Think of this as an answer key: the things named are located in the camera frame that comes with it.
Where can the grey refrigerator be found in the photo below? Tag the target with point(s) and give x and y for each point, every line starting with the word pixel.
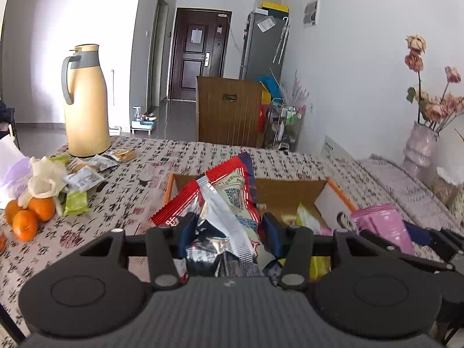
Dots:
pixel 261 54

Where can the pale purple dried grass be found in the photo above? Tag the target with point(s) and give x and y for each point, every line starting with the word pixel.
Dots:
pixel 297 90

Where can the dark brown entrance door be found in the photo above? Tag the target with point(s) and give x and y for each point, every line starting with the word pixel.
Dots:
pixel 192 69

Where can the glass cup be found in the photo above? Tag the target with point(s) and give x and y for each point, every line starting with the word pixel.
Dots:
pixel 1 241

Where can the clear umbrella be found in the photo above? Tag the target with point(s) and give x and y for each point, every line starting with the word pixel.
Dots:
pixel 282 40

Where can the grey interior door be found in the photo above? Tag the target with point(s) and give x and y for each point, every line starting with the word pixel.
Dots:
pixel 159 54

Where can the wooden chair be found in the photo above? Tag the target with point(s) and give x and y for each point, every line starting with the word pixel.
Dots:
pixel 228 119

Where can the white labelled snack packet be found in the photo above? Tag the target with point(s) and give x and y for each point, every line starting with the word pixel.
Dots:
pixel 85 181

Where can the crumpled cream plastic bag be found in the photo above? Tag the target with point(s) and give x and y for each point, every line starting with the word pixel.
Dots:
pixel 43 177

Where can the printed tablecloth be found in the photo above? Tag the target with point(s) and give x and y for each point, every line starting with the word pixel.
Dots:
pixel 127 195

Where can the pet feeding station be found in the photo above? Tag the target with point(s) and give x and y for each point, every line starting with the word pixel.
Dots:
pixel 143 122

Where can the clear biscuit packet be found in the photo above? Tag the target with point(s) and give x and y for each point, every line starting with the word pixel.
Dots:
pixel 121 156

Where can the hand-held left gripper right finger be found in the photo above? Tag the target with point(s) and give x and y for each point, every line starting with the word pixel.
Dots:
pixel 272 234

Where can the yellow thermos jug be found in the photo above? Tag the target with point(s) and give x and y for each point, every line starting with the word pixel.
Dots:
pixel 87 108

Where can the grey patterned cloth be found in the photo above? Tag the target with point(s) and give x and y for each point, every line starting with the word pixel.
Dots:
pixel 391 185

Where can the thin wall pole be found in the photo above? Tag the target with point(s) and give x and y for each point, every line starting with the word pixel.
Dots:
pixel 113 87

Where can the metal trolley cart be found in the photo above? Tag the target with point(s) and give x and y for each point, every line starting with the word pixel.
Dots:
pixel 286 127

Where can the white and purple tissue pack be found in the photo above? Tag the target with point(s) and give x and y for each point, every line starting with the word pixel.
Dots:
pixel 11 166

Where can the brown biscuit packet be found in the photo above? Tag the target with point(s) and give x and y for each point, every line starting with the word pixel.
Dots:
pixel 81 167

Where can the paper sheet on door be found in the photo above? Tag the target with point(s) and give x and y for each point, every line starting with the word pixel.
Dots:
pixel 195 35

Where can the clear food jar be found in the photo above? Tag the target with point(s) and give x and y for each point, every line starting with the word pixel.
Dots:
pixel 447 188

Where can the printed cardboard box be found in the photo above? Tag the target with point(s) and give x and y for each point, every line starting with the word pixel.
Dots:
pixel 282 195

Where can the red foil snack bag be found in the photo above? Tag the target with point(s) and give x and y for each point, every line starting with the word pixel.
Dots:
pixel 224 195

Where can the orange striped snack packet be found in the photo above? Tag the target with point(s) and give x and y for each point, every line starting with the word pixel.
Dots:
pixel 306 217

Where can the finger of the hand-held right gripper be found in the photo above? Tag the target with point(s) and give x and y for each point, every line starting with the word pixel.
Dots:
pixel 417 234
pixel 427 263

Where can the green snack packet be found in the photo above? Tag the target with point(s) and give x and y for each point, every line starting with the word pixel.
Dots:
pixel 60 159
pixel 76 203

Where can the paper sheet on refrigerator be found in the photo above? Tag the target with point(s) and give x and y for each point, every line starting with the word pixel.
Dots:
pixel 266 24

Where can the pink textured vase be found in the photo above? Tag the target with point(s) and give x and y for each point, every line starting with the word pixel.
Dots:
pixel 420 148

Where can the yellow bag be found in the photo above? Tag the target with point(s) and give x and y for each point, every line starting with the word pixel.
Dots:
pixel 266 96

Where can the dried rose bouquet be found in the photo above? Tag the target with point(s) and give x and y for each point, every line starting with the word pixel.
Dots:
pixel 435 108

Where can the yellow box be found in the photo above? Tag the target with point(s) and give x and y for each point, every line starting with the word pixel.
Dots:
pixel 275 6

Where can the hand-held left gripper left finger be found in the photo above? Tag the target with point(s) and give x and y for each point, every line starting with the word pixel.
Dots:
pixel 186 234

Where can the pink snack packet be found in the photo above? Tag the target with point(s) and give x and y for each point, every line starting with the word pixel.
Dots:
pixel 373 208
pixel 388 228

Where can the orange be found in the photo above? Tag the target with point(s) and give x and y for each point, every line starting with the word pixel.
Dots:
pixel 41 209
pixel 12 211
pixel 25 226

